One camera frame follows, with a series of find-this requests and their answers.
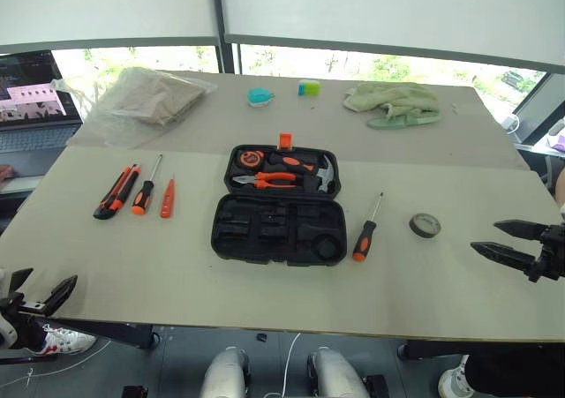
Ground dark window post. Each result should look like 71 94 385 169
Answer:
210 0 242 75

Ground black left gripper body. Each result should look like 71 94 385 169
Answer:
0 291 48 318

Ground black table leg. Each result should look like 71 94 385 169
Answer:
396 339 565 363
43 317 161 351

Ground silver robot right leg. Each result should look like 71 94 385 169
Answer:
306 346 370 398

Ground pale green slipper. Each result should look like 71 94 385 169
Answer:
366 111 443 131

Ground silver robot leg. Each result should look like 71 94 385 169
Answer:
306 346 370 398
200 346 251 398

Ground claw hammer orange black grip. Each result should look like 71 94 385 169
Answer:
267 151 338 193

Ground white roller blind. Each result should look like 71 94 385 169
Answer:
217 0 565 69
0 0 221 49

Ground orange black utility knife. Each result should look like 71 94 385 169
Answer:
92 163 142 222

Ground pale green towel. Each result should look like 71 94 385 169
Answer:
343 81 443 122

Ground grey laptop with lit screen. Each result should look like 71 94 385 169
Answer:
0 50 85 192

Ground white floor cable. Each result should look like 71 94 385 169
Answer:
267 332 302 398

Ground black trouser leg of bystander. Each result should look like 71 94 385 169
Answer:
464 343 565 398

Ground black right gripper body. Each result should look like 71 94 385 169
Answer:
527 222 565 283

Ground teal plastic tape dispenser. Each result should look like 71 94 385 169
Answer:
246 86 276 109

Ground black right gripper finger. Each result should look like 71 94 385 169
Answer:
470 240 541 281
493 219 551 242

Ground orange handled pliers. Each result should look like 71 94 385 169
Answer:
231 170 298 191

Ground orange black screwdriver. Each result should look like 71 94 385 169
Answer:
130 154 164 216
351 191 385 263

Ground white shoe of bystander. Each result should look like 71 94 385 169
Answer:
437 355 476 398

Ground orange black tape measure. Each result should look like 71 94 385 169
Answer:
237 149 267 170

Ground orange tester pen screwdriver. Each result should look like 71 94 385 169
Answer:
159 173 177 220

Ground white red sneaker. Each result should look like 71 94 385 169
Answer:
27 324 98 357

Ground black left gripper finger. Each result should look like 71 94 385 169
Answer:
43 274 79 317
8 267 34 294

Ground black tool case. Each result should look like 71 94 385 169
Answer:
210 132 349 267

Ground dark framed monitor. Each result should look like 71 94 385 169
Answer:
513 72 565 146

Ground silver robot left leg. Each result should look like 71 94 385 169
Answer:
200 346 251 398

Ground clear bag with beige cloth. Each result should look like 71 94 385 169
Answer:
51 65 219 148

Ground black electrical tape roll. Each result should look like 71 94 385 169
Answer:
408 212 442 241

